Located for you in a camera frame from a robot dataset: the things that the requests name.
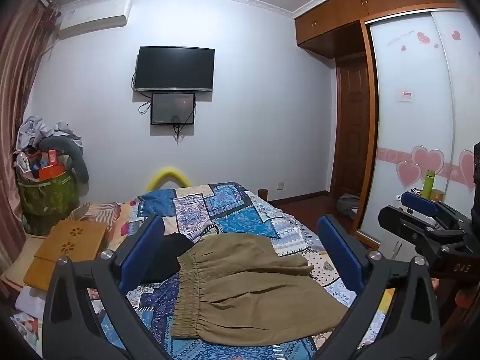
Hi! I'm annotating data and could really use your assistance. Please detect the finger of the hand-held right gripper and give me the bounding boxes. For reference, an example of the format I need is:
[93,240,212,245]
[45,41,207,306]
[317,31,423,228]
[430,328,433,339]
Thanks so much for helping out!
[401,191,470,226]
[377,205,474,260]

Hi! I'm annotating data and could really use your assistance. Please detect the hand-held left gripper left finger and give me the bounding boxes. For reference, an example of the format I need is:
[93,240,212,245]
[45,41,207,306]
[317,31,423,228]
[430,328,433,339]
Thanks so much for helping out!
[42,214,177,360]

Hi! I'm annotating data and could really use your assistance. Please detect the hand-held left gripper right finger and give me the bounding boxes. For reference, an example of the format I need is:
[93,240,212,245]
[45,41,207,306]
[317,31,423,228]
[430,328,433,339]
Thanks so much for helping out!
[317,214,442,360]

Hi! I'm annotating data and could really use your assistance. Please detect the khaki pants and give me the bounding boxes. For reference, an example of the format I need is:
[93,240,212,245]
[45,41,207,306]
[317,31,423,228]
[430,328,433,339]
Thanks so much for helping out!
[170,232,350,346]

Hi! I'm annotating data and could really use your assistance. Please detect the green bottle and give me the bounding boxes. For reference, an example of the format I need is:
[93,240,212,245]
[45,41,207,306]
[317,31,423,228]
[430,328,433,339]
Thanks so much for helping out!
[421,170,436,199]

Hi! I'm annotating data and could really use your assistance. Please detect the black cloth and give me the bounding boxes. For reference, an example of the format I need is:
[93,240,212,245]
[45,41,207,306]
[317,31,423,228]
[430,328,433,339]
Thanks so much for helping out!
[140,217,196,284]

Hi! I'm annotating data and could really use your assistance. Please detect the grey cloth heap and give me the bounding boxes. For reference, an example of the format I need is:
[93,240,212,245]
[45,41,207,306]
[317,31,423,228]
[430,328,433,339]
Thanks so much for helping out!
[336,193,363,218]

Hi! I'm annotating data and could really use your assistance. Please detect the pink floral bedsheet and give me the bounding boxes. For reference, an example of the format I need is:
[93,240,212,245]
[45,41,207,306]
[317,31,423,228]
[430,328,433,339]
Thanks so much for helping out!
[67,200,140,241]

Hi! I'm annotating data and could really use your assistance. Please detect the wooden lap desk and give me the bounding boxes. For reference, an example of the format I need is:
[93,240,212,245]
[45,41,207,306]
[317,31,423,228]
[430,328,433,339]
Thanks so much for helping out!
[23,219,110,292]

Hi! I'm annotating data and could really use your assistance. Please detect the wooden wardrobe with white doors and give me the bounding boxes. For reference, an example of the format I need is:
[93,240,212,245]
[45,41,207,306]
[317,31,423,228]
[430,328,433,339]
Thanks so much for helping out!
[294,0,480,257]

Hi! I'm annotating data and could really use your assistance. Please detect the brown wooden door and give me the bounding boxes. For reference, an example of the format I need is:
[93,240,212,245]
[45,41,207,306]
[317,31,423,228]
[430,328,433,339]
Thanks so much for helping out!
[334,54,373,200]

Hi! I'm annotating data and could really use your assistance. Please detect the green laundry hamper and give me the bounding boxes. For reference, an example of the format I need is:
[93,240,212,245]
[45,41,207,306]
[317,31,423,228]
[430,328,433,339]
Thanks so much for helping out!
[17,167,80,234]

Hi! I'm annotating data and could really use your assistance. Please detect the blue patchwork quilt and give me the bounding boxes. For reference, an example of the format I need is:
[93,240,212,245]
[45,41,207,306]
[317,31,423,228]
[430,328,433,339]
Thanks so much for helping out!
[86,182,399,360]

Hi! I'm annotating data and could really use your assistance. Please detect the grey neck pillow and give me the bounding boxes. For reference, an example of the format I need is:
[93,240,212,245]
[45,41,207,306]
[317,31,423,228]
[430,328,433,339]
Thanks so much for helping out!
[38,135,90,183]

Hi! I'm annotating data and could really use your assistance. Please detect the orange box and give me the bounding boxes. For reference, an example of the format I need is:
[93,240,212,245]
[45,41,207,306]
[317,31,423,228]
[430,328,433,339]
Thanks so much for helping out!
[38,162,67,181]

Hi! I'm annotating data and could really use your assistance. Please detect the small black monitor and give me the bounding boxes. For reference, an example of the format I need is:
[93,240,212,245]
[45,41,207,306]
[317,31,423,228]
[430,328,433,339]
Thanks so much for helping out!
[150,92,197,126]

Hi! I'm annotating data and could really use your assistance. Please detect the grey clothes pile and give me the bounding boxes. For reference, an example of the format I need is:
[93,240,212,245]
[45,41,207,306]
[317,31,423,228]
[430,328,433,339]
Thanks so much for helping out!
[16,115,83,155]

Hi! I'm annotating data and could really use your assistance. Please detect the pink striped curtain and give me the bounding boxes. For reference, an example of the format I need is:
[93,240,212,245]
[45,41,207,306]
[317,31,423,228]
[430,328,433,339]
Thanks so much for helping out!
[0,0,64,301]

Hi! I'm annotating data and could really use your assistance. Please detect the white air conditioner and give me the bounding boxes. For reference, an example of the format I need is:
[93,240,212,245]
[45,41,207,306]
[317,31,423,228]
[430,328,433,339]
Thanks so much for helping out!
[56,0,133,40]

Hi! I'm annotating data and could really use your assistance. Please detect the black cable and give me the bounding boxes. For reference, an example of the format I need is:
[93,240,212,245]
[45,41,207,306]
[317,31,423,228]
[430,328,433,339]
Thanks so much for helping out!
[171,114,196,144]
[130,70,152,115]

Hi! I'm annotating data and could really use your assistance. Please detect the black wall television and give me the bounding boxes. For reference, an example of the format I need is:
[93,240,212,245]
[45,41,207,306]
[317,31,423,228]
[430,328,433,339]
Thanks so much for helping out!
[134,46,216,93]

